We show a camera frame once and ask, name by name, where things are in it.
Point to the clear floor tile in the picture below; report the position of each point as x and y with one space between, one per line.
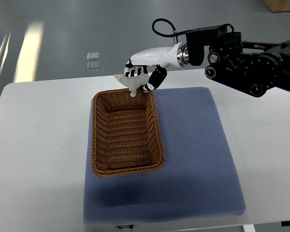
93 56
93 65

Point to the upper clear floor tile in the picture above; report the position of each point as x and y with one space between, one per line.
93 56

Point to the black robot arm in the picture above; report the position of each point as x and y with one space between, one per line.
249 67

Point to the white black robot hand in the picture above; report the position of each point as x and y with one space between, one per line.
160 58

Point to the wooden box corner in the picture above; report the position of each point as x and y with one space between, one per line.
278 6

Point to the table label tag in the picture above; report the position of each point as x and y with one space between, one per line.
125 227

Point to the blue textured mat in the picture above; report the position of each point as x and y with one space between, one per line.
198 179

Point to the brown wicker basket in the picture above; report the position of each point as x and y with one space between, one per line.
126 137

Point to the white bear figurine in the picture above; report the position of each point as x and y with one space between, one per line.
132 83

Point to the lower clear floor tile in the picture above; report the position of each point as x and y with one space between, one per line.
93 65

